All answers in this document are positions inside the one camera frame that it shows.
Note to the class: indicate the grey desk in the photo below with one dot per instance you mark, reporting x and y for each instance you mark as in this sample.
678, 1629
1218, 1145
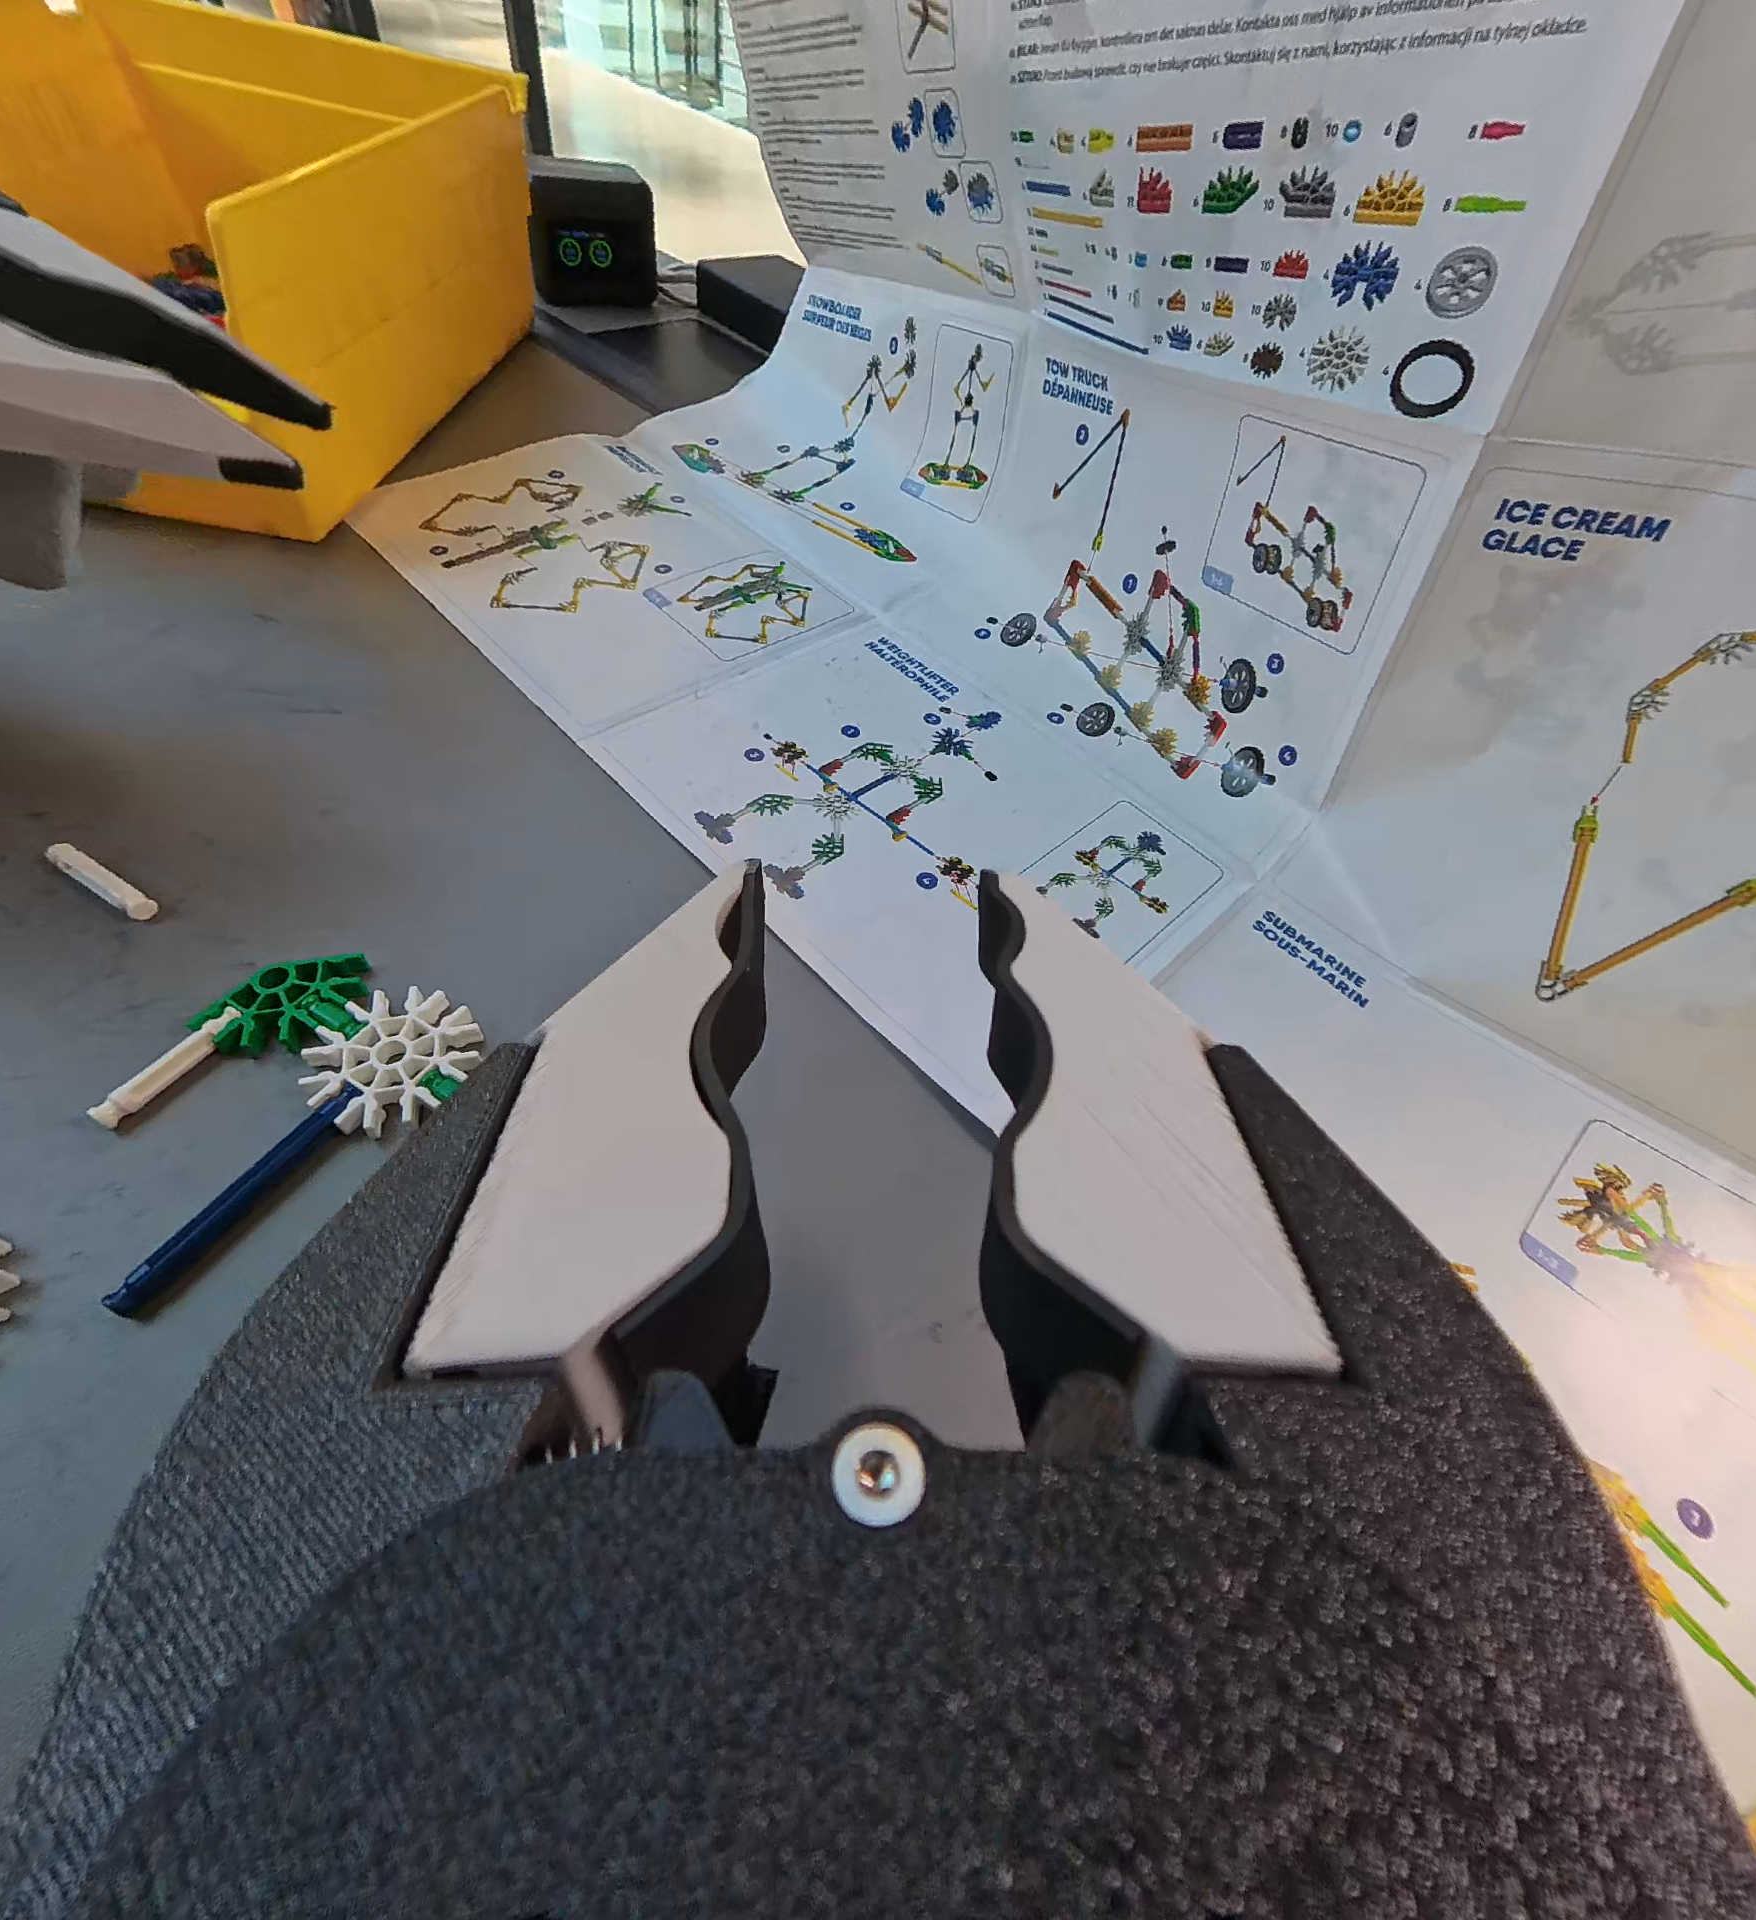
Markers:
293, 721

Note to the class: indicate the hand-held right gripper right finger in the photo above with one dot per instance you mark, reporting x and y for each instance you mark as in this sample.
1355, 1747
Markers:
1162, 1202

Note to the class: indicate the short white toy rod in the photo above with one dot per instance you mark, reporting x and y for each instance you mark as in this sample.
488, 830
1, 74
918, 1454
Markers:
102, 881

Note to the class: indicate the black device with green display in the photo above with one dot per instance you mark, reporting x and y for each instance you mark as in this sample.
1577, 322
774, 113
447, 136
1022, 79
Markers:
593, 196

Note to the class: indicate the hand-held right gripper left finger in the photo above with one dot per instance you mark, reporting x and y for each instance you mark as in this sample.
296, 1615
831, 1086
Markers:
593, 1202

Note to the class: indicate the folded paper instruction sheet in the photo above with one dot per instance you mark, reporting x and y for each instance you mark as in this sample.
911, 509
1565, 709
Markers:
1493, 780

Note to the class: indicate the green white toy connector assembly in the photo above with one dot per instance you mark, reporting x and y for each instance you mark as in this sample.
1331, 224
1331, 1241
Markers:
218, 1216

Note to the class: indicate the pile of colourful toy pieces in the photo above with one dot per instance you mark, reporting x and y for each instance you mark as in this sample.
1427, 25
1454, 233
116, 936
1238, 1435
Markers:
188, 294

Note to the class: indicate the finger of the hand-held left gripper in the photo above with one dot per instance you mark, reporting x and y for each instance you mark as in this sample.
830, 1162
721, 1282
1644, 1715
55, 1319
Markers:
8, 227
68, 405

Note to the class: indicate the black power adapter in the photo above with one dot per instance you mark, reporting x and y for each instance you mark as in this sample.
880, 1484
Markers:
752, 302

